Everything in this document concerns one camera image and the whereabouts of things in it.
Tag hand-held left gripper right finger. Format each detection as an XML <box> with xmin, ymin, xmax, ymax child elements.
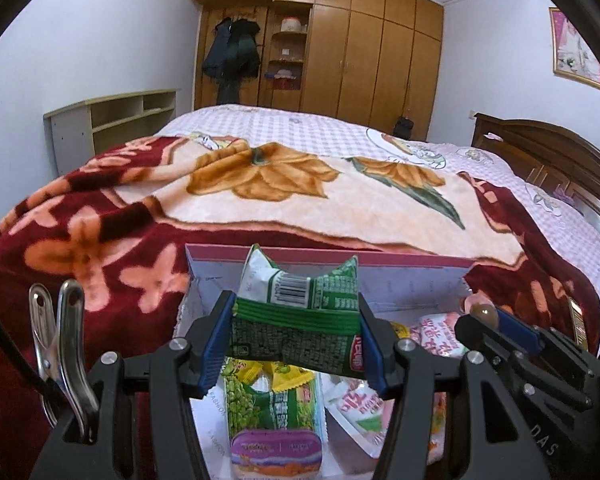
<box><xmin>357</xmin><ymin>292</ymin><xmax>553</xmax><ymax>480</ymax></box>

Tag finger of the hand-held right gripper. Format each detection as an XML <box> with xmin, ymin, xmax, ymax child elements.
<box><xmin>495</xmin><ymin>309</ymin><xmax>600</xmax><ymax>377</ymax></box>
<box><xmin>452</xmin><ymin>315</ymin><xmax>595</xmax><ymax>411</ymax></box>

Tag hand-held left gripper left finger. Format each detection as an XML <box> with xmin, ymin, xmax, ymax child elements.
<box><xmin>30</xmin><ymin>290</ymin><xmax>237</xmax><ymax>480</ymax></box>

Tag yellow candy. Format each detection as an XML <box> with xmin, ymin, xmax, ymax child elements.
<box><xmin>230</xmin><ymin>360</ymin><xmax>261</xmax><ymax>386</ymax></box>
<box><xmin>270</xmin><ymin>362</ymin><xmax>306</xmax><ymax>393</ymax></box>

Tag clear jelly ball cup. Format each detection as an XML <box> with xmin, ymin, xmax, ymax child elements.
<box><xmin>460</xmin><ymin>296</ymin><xmax>498</xmax><ymax>326</ymax></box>

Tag peach jelly pouch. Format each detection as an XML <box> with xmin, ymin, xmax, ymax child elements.
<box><xmin>325</xmin><ymin>377</ymin><xmax>398</xmax><ymax>458</ymax></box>
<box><xmin>410</xmin><ymin>312</ymin><xmax>468</xmax><ymax>358</ymax></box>

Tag green pea snack packet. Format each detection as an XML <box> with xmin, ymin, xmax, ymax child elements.
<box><xmin>220</xmin><ymin>355</ymin><xmax>328</xmax><ymax>441</ymax></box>

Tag dark green snack packet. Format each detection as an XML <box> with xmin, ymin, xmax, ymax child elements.
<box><xmin>228</xmin><ymin>244</ymin><xmax>368</xmax><ymax>380</ymax></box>

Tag pink cardboard box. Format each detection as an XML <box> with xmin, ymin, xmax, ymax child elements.
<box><xmin>172</xmin><ymin>244</ymin><xmax>476</xmax><ymax>480</ymax></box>

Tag colourful fruit candy packet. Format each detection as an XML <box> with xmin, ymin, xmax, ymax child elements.
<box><xmin>430</xmin><ymin>390</ymin><xmax>448</xmax><ymax>461</ymax></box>

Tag purple lidded jelly cup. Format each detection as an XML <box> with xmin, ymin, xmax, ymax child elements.
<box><xmin>230</xmin><ymin>427</ymin><xmax>325</xmax><ymax>480</ymax></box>

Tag metal spring clip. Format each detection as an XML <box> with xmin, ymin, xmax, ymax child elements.
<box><xmin>57</xmin><ymin>280</ymin><xmax>101</xmax><ymax>436</ymax></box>

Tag red floral blanket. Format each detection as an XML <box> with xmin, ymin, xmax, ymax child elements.
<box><xmin>0</xmin><ymin>135</ymin><xmax>600</xmax><ymax>480</ymax></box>

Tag dark wooden headboard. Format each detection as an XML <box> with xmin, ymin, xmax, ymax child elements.
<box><xmin>472</xmin><ymin>112</ymin><xmax>600</xmax><ymax>241</ymax></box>

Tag dark hanging trousers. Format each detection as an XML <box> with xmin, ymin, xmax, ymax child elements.
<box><xmin>216</xmin><ymin>77</ymin><xmax>243</xmax><ymax>106</ymax></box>

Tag beige low shelf unit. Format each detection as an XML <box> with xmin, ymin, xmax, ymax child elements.
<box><xmin>44</xmin><ymin>89</ymin><xmax>180</xmax><ymax>177</ymax></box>

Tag dark hanging jacket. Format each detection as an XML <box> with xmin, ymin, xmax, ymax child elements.
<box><xmin>228</xmin><ymin>19</ymin><xmax>262</xmax><ymax>81</ymax></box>
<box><xmin>202</xmin><ymin>17</ymin><xmax>233</xmax><ymax>81</ymax></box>

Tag wooden wardrobe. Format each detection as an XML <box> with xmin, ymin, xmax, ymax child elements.
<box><xmin>187</xmin><ymin>0</ymin><xmax>445</xmax><ymax>141</ymax></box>

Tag black cable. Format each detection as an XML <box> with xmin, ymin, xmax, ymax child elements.
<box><xmin>0</xmin><ymin>290</ymin><xmax>63</xmax><ymax>413</ymax></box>

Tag framed wall picture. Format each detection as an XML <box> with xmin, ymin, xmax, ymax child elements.
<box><xmin>548</xmin><ymin>6</ymin><xmax>600</xmax><ymax>94</ymax></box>

